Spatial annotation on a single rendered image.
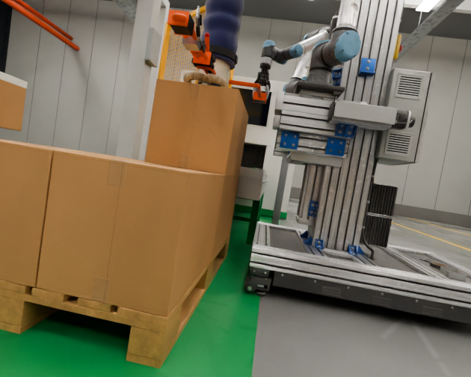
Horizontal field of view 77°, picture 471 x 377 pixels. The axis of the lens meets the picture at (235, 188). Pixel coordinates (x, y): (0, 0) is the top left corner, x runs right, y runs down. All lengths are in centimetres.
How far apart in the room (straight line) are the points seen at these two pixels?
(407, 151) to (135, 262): 143
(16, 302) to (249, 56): 1115
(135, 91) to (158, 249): 240
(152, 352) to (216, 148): 87
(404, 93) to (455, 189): 1090
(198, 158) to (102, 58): 1203
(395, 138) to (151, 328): 144
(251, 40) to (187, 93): 1054
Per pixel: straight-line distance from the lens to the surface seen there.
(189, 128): 144
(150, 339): 94
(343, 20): 160
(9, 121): 295
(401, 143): 179
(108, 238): 90
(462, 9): 1121
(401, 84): 184
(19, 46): 1540
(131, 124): 306
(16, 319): 113
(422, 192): 1213
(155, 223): 83
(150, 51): 314
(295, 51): 204
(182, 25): 121
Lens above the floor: 56
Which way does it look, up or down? 3 degrees down
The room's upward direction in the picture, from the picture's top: 9 degrees clockwise
